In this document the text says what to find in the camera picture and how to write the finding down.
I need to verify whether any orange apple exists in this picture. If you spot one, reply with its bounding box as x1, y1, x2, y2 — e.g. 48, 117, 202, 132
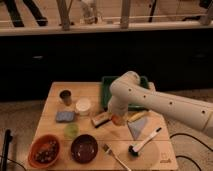
111, 115, 126, 126

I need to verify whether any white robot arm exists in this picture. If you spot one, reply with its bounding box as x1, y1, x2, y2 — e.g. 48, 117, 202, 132
108, 71, 213, 138

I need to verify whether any white paper cup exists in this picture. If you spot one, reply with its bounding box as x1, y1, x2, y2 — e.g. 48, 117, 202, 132
75, 98, 91, 116

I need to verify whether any dark metal cup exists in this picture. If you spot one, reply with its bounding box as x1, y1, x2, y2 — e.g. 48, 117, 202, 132
59, 90, 72, 106

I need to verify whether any green plastic tray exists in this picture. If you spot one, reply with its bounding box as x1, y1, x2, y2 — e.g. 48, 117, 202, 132
101, 76, 150, 111

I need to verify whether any wooden block eraser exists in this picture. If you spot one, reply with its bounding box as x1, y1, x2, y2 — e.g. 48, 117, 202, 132
91, 112, 111, 128

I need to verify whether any blue sponge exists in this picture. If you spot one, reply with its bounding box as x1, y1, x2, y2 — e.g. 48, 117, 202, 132
56, 111, 74, 122

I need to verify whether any metal fork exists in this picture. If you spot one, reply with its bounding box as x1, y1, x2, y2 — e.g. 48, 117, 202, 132
102, 144, 132, 171

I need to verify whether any dark maroon bowl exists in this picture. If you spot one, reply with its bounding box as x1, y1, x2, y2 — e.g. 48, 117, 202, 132
70, 134, 98, 164

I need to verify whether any white dish brush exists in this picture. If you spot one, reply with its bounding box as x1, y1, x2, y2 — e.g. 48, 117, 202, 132
128, 127, 162, 156

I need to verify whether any orange bowl with food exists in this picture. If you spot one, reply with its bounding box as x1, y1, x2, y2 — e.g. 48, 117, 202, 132
28, 134, 60, 169

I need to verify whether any black stand left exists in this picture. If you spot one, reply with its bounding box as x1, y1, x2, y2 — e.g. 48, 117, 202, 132
0, 129, 13, 171

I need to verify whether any grey scraper wooden handle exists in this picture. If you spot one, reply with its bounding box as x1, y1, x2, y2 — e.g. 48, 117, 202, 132
127, 111, 148, 140

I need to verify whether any black cable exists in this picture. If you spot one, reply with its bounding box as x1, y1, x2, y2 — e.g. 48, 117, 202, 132
169, 132, 213, 171

